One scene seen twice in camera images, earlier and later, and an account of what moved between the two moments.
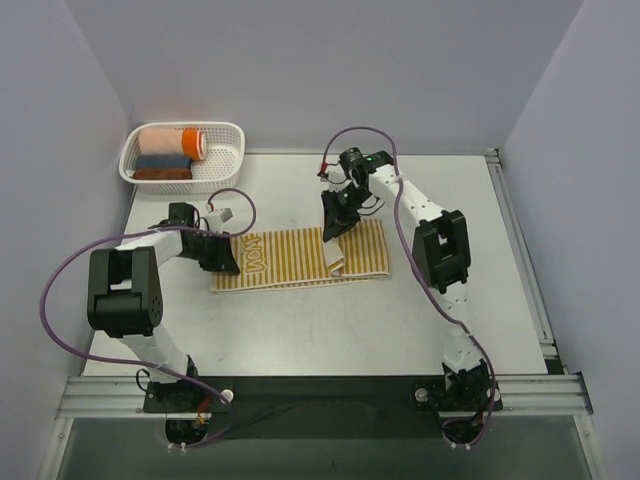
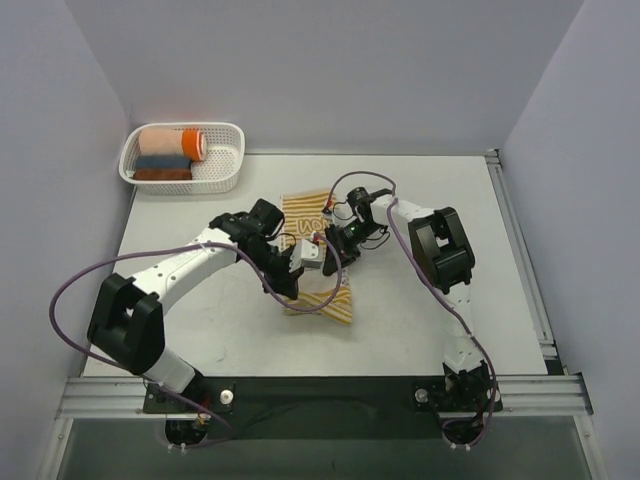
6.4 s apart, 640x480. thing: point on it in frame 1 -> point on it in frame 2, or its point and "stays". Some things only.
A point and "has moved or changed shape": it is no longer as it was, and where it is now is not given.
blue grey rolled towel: (162, 161) stays
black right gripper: (341, 218) -> (335, 248)
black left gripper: (216, 251) -> (288, 273)
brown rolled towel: (162, 173) stays
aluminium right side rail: (522, 255) stays
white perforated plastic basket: (218, 172) stays
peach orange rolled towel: (172, 141) stays
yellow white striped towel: (282, 257) has moved or changed shape
